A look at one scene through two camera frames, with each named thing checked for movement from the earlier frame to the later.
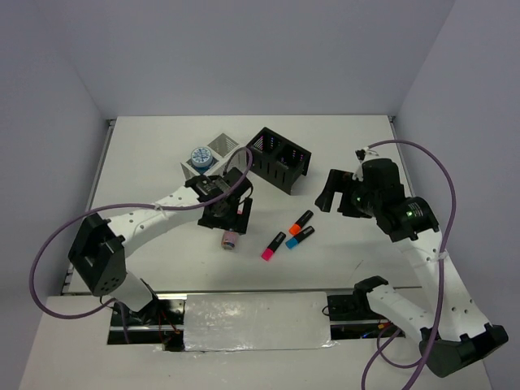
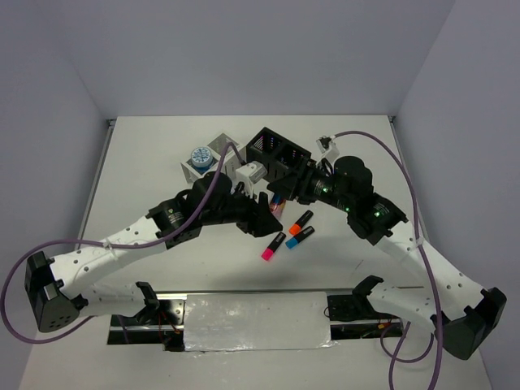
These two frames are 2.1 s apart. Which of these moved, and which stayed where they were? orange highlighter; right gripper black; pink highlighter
Moved: right gripper black
Stayed: pink highlighter; orange highlighter
